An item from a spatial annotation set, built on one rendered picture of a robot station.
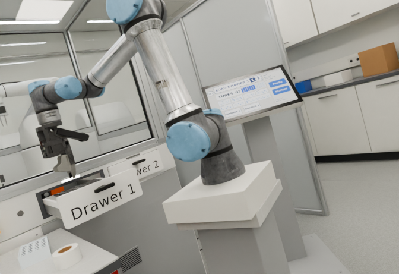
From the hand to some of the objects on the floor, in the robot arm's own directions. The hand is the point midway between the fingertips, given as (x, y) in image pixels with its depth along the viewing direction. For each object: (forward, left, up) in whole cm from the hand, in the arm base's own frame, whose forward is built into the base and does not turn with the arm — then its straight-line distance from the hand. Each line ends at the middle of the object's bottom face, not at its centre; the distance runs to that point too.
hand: (73, 174), depth 107 cm
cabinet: (+63, -39, -95) cm, 120 cm away
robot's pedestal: (-49, -12, -99) cm, 111 cm away
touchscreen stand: (-46, -93, -99) cm, 143 cm away
